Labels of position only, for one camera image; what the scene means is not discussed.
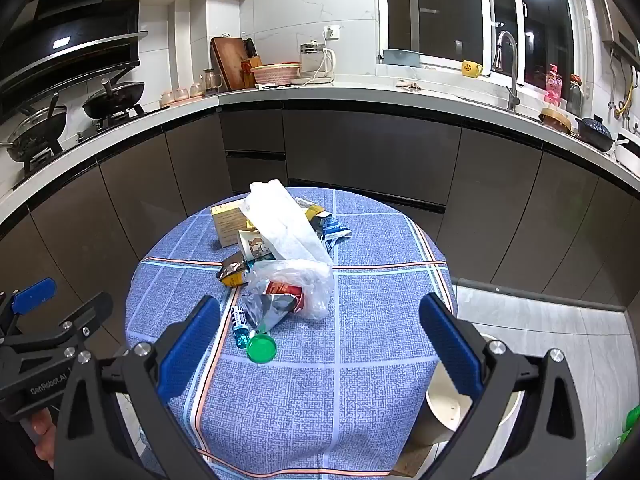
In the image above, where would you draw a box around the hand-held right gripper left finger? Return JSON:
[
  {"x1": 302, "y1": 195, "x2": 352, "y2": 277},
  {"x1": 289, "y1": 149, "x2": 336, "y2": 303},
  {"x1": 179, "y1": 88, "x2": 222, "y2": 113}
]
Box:
[{"x1": 52, "y1": 295, "x2": 223, "y2": 480}]

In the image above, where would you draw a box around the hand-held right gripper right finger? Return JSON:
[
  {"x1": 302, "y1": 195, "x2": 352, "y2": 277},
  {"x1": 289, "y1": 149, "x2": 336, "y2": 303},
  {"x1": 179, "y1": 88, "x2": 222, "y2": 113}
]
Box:
[{"x1": 419, "y1": 292, "x2": 588, "y2": 480}]

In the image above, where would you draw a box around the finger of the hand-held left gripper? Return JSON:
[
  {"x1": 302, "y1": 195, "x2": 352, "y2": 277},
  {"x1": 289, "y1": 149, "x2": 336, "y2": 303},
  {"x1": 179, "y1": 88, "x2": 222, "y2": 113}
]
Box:
[
  {"x1": 9, "y1": 291, "x2": 115, "y2": 350},
  {"x1": 0, "y1": 277, "x2": 57, "y2": 341}
]

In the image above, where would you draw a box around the white round bin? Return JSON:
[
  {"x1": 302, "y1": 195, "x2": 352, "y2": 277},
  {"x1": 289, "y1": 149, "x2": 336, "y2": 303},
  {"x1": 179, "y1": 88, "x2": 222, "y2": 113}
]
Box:
[{"x1": 425, "y1": 332, "x2": 527, "y2": 433}]

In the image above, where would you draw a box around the green round lid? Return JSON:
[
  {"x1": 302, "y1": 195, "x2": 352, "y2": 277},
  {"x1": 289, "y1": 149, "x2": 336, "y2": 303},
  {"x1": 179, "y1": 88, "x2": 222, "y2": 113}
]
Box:
[{"x1": 247, "y1": 334, "x2": 277, "y2": 363}]

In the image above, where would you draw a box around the silver foil packet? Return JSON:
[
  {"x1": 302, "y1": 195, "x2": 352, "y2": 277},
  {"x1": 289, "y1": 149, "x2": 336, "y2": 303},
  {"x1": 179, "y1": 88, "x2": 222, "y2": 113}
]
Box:
[{"x1": 242, "y1": 292, "x2": 296, "y2": 336}]

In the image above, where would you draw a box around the brown yellow snack packet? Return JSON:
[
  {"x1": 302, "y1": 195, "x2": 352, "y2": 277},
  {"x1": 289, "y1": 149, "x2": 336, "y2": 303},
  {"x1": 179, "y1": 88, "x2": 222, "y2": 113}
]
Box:
[{"x1": 216, "y1": 252, "x2": 261, "y2": 288}]

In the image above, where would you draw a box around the red snack packet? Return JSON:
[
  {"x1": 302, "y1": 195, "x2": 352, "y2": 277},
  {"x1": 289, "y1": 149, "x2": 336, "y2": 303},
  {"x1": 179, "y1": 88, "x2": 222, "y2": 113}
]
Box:
[{"x1": 265, "y1": 280, "x2": 306, "y2": 311}]

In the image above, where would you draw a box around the white cartoon print carton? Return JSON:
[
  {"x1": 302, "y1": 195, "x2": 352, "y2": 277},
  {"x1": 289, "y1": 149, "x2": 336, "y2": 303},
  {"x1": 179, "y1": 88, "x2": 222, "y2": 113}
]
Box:
[{"x1": 236, "y1": 230, "x2": 276, "y2": 261}]

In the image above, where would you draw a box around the yellow cardboard box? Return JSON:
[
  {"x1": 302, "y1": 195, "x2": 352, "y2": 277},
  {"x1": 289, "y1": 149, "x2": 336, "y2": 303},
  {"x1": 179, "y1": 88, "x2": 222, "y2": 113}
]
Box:
[{"x1": 210, "y1": 202, "x2": 251, "y2": 248}]

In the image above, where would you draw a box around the clear plastic bag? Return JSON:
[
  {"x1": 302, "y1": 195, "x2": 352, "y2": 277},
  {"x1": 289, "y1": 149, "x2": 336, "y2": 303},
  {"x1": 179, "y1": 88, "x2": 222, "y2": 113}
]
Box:
[{"x1": 247, "y1": 259, "x2": 335, "y2": 321}]

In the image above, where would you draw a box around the large translucent white plastic bag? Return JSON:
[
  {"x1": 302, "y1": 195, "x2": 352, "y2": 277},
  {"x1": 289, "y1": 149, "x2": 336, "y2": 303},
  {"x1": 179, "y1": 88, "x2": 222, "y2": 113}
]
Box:
[{"x1": 240, "y1": 179, "x2": 335, "y2": 273}]

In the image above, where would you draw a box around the blue white snack packet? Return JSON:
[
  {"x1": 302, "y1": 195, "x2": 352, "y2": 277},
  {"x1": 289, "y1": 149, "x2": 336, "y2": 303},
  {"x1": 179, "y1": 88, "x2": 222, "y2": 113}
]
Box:
[{"x1": 310, "y1": 212, "x2": 351, "y2": 253}]

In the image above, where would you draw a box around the person's left hand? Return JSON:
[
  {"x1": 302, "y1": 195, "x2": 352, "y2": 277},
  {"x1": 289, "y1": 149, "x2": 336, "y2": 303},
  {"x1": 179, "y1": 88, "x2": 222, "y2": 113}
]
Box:
[{"x1": 22, "y1": 409, "x2": 57, "y2": 470}]

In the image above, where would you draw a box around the blue plaid tablecloth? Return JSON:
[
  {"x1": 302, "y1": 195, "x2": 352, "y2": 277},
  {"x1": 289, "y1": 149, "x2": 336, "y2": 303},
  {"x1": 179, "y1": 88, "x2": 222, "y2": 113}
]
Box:
[{"x1": 125, "y1": 187, "x2": 458, "y2": 478}]

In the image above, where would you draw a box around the gas stove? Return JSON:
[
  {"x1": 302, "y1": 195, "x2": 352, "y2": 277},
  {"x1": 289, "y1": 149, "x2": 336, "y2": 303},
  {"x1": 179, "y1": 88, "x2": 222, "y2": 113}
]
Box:
[{"x1": 10, "y1": 105, "x2": 166, "y2": 181}]

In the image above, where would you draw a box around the black wok with glass lid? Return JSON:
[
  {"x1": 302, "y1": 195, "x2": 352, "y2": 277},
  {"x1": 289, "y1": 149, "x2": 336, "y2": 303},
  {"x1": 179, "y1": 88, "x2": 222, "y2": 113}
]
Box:
[{"x1": 0, "y1": 92, "x2": 68, "y2": 163}]

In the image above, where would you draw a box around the green plastic bag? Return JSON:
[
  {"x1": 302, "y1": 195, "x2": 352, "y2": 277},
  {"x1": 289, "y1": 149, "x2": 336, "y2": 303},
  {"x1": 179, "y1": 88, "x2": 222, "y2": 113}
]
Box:
[{"x1": 587, "y1": 402, "x2": 640, "y2": 480}]

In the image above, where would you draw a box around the dark kitchen base cabinet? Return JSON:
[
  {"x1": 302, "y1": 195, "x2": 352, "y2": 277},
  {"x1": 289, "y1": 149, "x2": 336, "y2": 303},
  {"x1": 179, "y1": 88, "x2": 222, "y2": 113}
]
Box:
[{"x1": 0, "y1": 97, "x2": 640, "y2": 341}]

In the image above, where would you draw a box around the wooden bowl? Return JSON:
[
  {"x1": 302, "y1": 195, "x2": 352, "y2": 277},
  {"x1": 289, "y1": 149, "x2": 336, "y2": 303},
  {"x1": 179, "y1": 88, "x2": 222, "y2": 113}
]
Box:
[{"x1": 538, "y1": 106, "x2": 571, "y2": 133}]

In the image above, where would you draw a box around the black range hood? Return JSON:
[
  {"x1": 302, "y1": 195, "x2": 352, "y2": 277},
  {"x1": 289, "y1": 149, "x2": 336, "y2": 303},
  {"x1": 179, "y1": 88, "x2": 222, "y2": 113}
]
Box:
[{"x1": 0, "y1": 0, "x2": 148, "y2": 116}]

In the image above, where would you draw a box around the dark blue pot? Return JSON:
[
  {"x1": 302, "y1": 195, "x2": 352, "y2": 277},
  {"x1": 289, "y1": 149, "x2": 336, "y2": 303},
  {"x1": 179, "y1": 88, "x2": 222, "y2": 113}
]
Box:
[{"x1": 575, "y1": 116, "x2": 615, "y2": 152}]

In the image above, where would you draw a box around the glass pitcher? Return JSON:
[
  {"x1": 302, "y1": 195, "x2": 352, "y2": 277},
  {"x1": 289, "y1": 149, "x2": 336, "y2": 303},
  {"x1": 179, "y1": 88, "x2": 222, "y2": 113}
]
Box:
[{"x1": 201, "y1": 68, "x2": 224, "y2": 96}]

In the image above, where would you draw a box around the white pot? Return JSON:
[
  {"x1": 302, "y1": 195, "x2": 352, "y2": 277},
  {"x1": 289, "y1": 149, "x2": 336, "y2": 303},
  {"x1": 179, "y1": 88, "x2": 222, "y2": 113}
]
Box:
[{"x1": 611, "y1": 132, "x2": 640, "y2": 171}]

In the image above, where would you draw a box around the steel faucet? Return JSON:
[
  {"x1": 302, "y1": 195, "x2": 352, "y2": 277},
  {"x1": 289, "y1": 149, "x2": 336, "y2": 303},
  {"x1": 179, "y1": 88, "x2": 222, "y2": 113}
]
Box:
[{"x1": 492, "y1": 30, "x2": 521, "y2": 111}]

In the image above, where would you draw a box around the pink bottle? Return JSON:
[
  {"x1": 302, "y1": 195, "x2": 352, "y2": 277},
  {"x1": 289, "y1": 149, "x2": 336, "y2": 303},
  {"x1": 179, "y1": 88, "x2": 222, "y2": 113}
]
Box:
[{"x1": 545, "y1": 64, "x2": 563, "y2": 108}]

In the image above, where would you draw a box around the knife block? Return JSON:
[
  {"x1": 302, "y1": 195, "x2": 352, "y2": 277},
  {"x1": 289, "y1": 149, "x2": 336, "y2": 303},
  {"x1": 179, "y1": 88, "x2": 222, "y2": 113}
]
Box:
[{"x1": 241, "y1": 37, "x2": 263, "y2": 88}]

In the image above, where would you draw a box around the wooden cutting board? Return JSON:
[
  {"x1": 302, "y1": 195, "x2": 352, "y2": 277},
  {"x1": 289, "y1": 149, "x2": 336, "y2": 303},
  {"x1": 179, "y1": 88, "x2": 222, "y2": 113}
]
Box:
[{"x1": 210, "y1": 35, "x2": 251, "y2": 92}]

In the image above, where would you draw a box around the pink basket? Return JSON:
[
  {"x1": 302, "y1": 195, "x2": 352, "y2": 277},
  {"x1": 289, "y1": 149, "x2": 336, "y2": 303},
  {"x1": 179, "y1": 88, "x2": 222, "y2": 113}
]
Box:
[{"x1": 250, "y1": 61, "x2": 302, "y2": 86}]

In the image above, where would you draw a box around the blue tray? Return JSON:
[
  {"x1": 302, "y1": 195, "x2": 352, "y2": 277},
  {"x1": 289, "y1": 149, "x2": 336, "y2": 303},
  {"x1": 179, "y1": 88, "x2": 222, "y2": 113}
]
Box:
[{"x1": 380, "y1": 48, "x2": 421, "y2": 67}]

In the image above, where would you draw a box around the glass electric kettle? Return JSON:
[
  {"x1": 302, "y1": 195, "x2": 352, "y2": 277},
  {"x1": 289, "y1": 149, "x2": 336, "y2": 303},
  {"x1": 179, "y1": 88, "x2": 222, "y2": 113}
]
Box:
[{"x1": 291, "y1": 40, "x2": 336, "y2": 85}]

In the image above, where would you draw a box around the window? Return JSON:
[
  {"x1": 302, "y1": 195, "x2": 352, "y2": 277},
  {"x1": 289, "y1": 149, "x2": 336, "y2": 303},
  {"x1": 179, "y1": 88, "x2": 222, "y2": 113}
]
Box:
[{"x1": 377, "y1": 0, "x2": 588, "y2": 86}]

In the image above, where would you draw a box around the yellow hose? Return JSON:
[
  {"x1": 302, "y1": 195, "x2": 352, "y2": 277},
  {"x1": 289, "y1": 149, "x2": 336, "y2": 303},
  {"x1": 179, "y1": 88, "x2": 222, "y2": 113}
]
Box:
[{"x1": 616, "y1": 67, "x2": 638, "y2": 118}]

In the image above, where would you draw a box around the wall water heater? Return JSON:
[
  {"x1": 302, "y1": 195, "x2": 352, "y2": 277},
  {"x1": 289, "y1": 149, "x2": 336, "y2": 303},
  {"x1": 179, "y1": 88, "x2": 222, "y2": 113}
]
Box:
[{"x1": 589, "y1": 0, "x2": 640, "y2": 68}]

